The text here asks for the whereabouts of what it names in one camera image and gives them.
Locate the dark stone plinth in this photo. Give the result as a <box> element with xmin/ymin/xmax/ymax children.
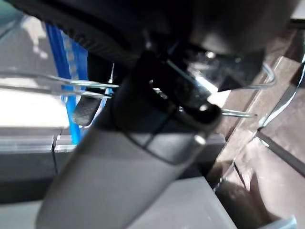
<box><xmin>206</xmin><ymin>28</ymin><xmax>305</xmax><ymax>229</ymax></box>

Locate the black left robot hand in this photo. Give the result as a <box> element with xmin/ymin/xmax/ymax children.
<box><xmin>14</xmin><ymin>0</ymin><xmax>305</xmax><ymax>229</ymax></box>

